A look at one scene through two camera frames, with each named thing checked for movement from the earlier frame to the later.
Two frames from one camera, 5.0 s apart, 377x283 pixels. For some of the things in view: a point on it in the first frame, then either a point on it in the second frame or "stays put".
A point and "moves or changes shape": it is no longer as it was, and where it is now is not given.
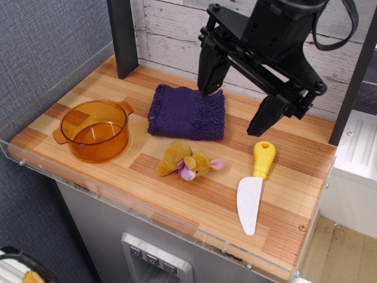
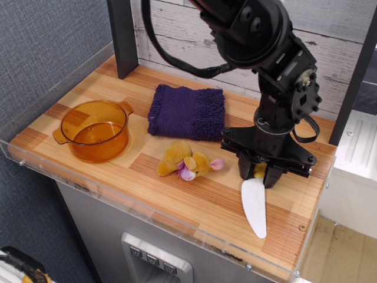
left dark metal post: (123, 36) stays put
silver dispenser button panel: (148, 262) stays put
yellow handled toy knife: (250, 188) moves or changes shape
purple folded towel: (185, 112) stays put
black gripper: (265, 47) -> (269, 141)
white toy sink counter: (351, 197) stays put
